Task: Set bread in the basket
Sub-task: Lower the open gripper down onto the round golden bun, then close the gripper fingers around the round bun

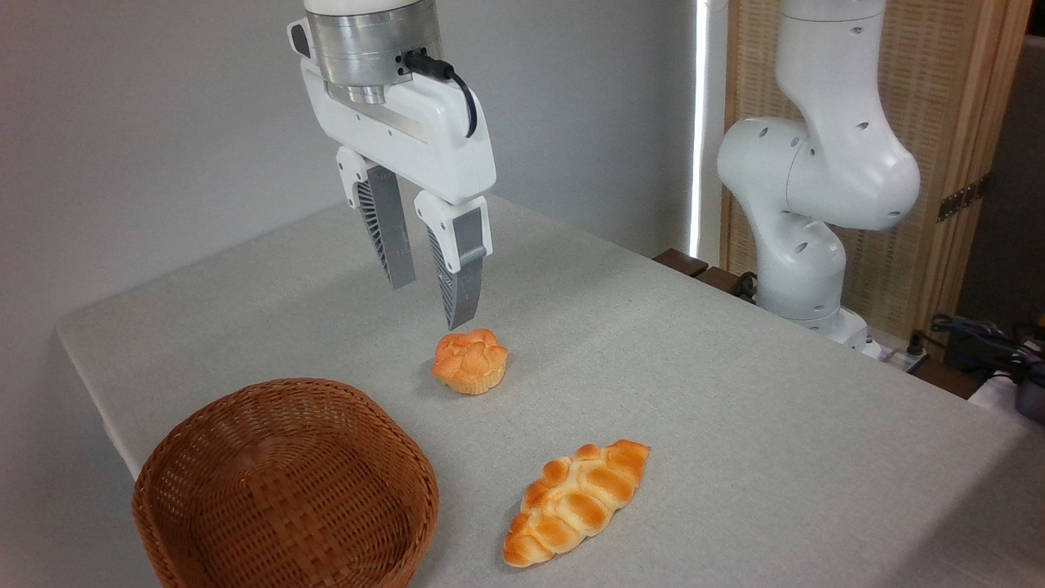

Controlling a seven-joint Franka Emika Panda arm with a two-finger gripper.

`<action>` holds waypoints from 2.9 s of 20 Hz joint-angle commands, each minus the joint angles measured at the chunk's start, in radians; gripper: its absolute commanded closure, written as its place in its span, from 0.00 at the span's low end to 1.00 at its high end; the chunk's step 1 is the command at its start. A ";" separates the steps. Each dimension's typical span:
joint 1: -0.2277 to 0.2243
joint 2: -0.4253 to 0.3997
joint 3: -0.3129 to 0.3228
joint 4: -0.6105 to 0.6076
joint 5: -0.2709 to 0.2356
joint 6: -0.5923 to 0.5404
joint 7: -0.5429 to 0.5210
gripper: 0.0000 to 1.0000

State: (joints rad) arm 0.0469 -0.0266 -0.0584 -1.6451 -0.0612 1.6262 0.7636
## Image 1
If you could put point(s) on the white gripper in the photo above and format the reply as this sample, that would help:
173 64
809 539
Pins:
441 139

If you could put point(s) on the round flower-shaped bread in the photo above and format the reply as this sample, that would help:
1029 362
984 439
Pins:
471 362

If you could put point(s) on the brown wicker basket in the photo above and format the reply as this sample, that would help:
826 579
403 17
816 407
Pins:
269 490

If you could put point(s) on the long braided bread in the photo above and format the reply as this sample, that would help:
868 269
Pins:
575 502

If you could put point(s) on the dark brown wooden board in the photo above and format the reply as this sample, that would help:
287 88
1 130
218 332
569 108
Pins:
680 261
720 280
947 378

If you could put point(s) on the white power strip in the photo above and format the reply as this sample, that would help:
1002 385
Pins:
902 356

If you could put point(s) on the wooden rattan folding screen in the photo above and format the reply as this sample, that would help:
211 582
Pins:
931 90

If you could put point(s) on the dark grey device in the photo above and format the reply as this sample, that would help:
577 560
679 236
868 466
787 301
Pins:
1032 396

